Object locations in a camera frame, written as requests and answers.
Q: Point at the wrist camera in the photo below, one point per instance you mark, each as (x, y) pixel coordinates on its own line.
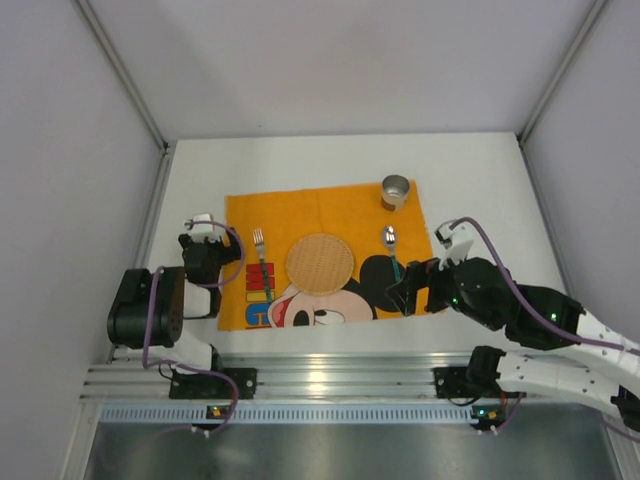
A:
(456, 241)
(199, 229)

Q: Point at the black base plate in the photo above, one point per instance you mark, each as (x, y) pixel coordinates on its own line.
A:
(207, 387)
(454, 382)

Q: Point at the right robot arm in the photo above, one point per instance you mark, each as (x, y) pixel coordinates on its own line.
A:
(605, 373)

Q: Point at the fork with teal handle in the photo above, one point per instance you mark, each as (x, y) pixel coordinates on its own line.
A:
(259, 244)

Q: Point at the orange Mickey Mouse placemat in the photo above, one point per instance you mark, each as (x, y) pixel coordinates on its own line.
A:
(352, 213)

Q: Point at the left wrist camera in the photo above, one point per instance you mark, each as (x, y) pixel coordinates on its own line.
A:
(199, 229)

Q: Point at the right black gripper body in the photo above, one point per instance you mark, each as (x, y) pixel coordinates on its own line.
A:
(432, 285)

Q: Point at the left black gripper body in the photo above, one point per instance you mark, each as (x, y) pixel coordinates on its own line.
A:
(201, 265)

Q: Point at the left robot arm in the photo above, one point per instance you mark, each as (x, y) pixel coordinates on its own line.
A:
(147, 313)

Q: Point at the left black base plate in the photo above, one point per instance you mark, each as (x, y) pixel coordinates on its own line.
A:
(207, 387)

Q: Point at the aluminium rail frame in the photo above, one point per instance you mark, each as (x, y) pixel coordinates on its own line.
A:
(358, 362)

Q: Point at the metal cup with cork band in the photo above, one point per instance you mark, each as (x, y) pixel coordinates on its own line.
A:
(394, 192)

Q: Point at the spoon with teal handle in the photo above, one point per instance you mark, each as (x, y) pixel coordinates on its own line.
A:
(389, 239)

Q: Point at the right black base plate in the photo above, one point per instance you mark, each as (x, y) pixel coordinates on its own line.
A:
(454, 382)

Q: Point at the perforated cable duct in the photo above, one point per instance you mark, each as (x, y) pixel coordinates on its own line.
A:
(275, 414)

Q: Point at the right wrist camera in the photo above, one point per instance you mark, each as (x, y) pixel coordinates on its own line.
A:
(456, 241)

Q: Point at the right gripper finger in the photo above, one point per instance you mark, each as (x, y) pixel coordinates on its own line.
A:
(403, 294)
(435, 304)

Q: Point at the round woven coaster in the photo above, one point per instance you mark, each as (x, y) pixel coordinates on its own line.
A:
(319, 264)

